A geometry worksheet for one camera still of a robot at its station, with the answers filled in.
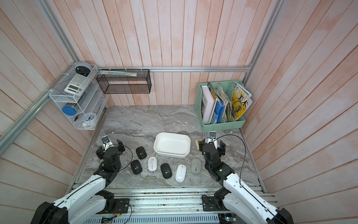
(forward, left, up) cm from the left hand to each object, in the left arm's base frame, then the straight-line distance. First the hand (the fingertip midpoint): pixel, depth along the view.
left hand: (111, 143), depth 84 cm
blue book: (+23, -69, +7) cm, 74 cm away
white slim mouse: (-14, -43, -10) cm, 46 cm away
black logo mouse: (-10, -15, -11) cm, 21 cm away
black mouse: (-1, -17, -10) cm, 20 cm away
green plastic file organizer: (+35, -73, +13) cm, 82 cm away
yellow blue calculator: (+7, -55, -12) cm, 57 cm away
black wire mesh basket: (+47, +9, +10) cm, 49 cm away
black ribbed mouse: (-13, -34, -11) cm, 38 cm away
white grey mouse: (-9, -53, -10) cm, 55 cm away
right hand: (+1, -62, +5) cm, 62 cm away
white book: (+23, -61, +12) cm, 66 cm away
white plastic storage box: (+6, -37, -12) cm, 40 cm away
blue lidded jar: (+11, +20, +18) cm, 29 cm away
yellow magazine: (+32, -88, +7) cm, 94 cm away
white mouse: (-9, -25, -10) cm, 29 cm away
